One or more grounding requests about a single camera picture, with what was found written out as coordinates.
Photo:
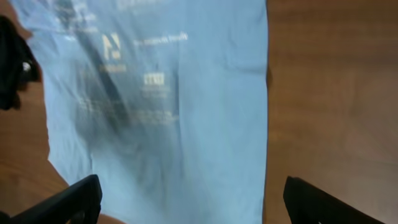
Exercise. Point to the light blue t-shirt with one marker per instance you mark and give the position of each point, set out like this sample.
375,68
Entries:
164,100

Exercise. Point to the crumpled black garment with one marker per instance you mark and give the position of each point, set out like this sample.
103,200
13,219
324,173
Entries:
18,65

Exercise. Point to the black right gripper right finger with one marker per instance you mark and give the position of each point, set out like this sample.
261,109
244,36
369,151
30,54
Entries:
307,204

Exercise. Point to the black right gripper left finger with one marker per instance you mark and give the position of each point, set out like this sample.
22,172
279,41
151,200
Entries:
80,203

